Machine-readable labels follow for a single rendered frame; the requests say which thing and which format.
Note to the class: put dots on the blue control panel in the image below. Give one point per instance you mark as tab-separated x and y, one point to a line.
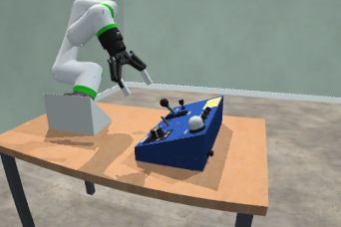
184	137

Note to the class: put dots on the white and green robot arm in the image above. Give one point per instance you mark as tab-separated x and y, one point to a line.
98	20

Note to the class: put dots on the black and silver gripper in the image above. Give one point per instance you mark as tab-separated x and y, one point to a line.
118	54

